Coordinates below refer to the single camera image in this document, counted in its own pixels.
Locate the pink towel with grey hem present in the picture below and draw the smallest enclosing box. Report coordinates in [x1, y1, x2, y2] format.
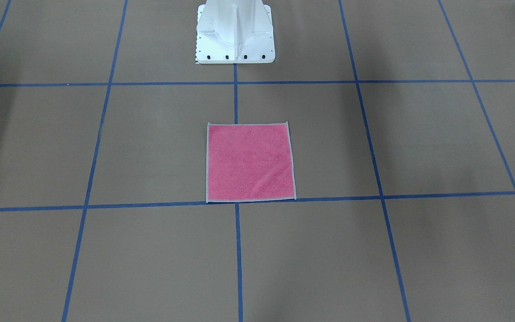
[206, 122, 297, 203]

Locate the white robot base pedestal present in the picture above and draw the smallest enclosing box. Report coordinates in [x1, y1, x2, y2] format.
[195, 0, 276, 64]

